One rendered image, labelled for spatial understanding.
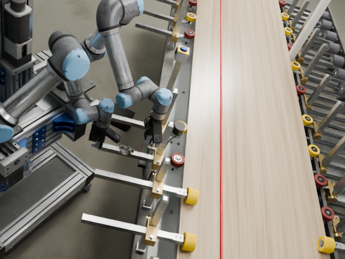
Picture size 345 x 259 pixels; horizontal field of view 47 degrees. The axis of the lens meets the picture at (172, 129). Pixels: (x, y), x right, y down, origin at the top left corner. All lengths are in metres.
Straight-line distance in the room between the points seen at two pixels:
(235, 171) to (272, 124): 0.55
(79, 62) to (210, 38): 1.73
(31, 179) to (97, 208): 0.52
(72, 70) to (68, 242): 1.50
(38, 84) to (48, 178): 1.26
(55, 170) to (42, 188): 0.17
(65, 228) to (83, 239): 0.14
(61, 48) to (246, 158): 1.27
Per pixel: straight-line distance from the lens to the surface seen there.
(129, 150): 2.17
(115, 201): 3.01
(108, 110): 1.94
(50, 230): 2.86
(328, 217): 2.41
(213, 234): 2.01
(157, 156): 2.20
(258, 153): 2.44
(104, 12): 1.76
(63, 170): 2.86
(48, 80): 1.64
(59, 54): 1.62
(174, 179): 2.46
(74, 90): 1.93
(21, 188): 2.77
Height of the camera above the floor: 2.54
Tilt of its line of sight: 45 degrees down
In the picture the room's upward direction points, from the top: 23 degrees clockwise
